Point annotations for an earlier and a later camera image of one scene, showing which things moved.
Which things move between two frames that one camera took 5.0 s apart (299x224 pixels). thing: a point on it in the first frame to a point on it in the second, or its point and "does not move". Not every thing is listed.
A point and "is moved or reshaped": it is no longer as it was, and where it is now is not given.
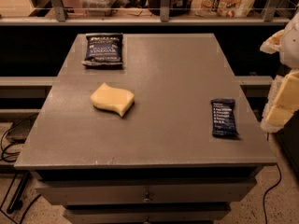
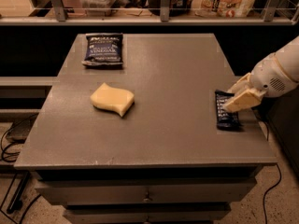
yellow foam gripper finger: x=273 y=45 to x=241 y=85
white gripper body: x=290 y=46 to x=269 y=77
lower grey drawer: x=149 y=215 does not move
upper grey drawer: x=149 y=190 does not move
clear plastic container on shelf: x=98 y=0 does not move
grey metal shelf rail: x=62 y=17 does not move
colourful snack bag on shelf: x=225 y=1 does not move
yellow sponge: x=113 y=99 does not move
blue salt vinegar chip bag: x=104 y=49 does not move
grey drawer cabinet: x=160 y=162 does not move
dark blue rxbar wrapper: x=224 y=118 is moved or reshaped
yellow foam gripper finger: x=282 y=102 to x=246 y=99
